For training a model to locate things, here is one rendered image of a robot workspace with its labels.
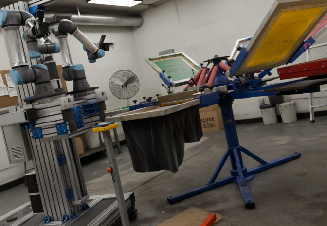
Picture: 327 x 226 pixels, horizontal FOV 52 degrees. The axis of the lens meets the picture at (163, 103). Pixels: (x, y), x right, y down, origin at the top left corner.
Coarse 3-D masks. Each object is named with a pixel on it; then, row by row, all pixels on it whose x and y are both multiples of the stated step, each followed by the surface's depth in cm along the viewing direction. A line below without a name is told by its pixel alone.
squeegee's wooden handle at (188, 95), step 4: (180, 92) 288; (184, 92) 284; (188, 92) 282; (192, 92) 280; (196, 92) 279; (160, 96) 300; (164, 96) 297; (168, 96) 295; (172, 96) 292; (176, 96) 290; (180, 96) 288; (184, 96) 285; (188, 96) 283; (192, 96) 280; (160, 100) 301; (164, 100) 298; (168, 100) 296; (172, 100) 293; (176, 100) 291
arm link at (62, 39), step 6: (60, 30) 299; (60, 36) 303; (66, 36) 306; (60, 42) 304; (66, 42) 306; (66, 48) 305; (66, 54) 305; (66, 60) 305; (66, 66) 303; (66, 72) 303; (66, 78) 306
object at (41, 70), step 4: (36, 64) 248; (40, 64) 249; (32, 68) 246; (36, 68) 247; (40, 68) 248; (44, 68) 250; (36, 72) 246; (40, 72) 248; (44, 72) 250; (48, 72) 255; (36, 76) 246; (40, 76) 248; (44, 76) 249; (48, 76) 253; (36, 80) 248; (40, 80) 248; (44, 80) 249; (48, 80) 252
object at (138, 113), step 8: (184, 104) 247; (192, 104) 255; (128, 112) 279; (136, 112) 286; (144, 112) 239; (152, 112) 233; (160, 112) 229; (168, 112) 230; (112, 120) 257; (120, 120) 252
